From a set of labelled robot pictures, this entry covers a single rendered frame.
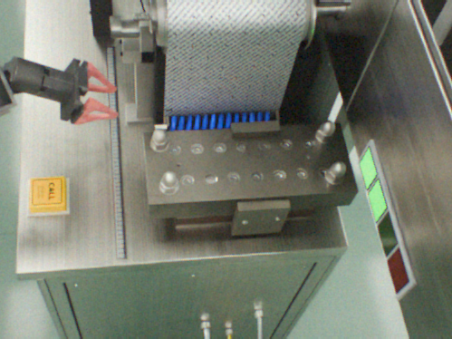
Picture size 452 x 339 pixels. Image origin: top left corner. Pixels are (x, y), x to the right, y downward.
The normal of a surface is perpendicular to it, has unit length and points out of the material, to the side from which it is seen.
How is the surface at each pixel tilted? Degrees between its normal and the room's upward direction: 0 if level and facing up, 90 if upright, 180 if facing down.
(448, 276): 90
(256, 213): 90
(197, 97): 90
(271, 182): 0
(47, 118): 0
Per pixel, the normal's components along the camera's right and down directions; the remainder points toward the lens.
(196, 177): 0.09, -0.51
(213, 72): 0.12, 0.86
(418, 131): -0.99, 0.06
